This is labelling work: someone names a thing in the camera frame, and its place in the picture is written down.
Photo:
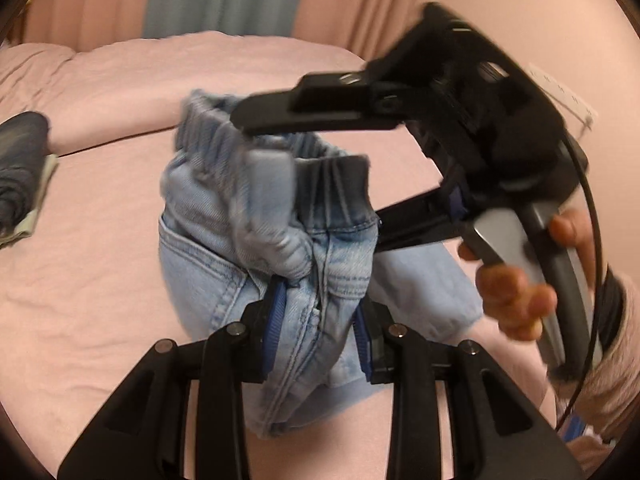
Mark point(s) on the pink curtain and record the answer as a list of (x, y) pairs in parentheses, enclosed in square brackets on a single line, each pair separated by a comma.
[(90, 0), (360, 5)]

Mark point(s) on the folded pale green garment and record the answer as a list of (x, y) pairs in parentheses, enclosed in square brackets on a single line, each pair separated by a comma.
[(42, 195)]

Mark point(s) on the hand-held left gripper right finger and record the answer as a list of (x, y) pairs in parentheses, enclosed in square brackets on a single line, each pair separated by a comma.
[(361, 340)]

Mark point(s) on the person's right forearm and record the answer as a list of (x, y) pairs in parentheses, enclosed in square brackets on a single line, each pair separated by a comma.
[(620, 360)]

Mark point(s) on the pink duvet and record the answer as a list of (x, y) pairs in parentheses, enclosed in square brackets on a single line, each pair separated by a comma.
[(150, 75)]

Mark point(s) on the light blue denim pants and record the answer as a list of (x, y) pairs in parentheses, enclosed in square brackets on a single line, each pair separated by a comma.
[(210, 260)]

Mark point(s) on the pink bed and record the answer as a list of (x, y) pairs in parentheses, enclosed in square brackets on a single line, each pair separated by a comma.
[(100, 310)]

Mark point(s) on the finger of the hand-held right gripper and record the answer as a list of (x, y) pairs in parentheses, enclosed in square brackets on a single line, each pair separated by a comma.
[(420, 220), (310, 105)]

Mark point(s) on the white wall socket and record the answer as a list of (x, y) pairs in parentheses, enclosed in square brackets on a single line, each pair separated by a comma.
[(567, 100)]

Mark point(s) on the folded dark blue jeans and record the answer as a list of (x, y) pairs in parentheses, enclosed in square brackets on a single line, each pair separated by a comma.
[(20, 170)]

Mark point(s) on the person's right hand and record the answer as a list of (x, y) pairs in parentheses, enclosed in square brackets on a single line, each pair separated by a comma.
[(515, 300)]

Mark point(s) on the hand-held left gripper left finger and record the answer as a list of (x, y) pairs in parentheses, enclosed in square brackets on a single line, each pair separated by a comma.
[(277, 320)]

